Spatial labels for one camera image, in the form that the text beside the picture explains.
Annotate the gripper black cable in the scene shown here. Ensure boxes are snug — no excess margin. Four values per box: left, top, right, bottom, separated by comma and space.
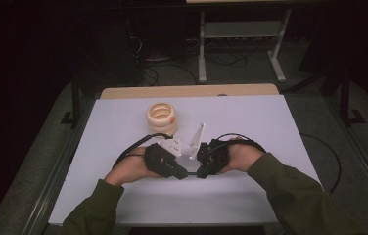
215, 132, 267, 155
112, 132, 174, 169

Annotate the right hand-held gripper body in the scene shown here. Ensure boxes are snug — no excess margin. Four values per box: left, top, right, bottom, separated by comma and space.
189, 122, 231, 171

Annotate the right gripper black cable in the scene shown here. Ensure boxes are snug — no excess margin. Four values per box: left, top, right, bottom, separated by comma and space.
215, 132, 267, 155

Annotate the cream ribbed round container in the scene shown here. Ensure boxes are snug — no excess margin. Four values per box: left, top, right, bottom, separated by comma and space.
145, 102, 179, 137

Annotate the person's left hand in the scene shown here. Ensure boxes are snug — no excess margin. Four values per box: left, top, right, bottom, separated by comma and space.
104, 146, 164, 187

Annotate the person's right hand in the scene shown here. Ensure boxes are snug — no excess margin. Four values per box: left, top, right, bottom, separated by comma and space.
220, 138, 266, 174

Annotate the black floor cable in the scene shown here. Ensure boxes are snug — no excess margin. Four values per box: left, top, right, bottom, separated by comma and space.
142, 62, 200, 87
299, 132, 343, 194

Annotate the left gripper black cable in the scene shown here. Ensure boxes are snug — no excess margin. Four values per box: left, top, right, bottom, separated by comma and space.
112, 132, 174, 169

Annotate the white metal stand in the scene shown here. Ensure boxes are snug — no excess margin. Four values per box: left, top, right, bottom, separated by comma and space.
198, 9, 294, 83

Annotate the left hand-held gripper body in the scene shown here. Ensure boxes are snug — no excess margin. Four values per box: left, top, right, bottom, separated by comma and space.
144, 137, 184, 179

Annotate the wooden table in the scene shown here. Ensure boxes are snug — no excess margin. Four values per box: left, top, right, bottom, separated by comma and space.
100, 83, 280, 101

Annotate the white board sheet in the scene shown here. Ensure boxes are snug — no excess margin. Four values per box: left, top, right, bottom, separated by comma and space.
48, 95, 323, 226

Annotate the grey metal rail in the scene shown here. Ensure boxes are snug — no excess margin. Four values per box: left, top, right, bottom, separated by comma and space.
28, 99, 96, 235
322, 97, 368, 205

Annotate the black metal stand leg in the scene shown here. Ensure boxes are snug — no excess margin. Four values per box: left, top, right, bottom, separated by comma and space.
60, 72, 82, 127
340, 70, 367, 127

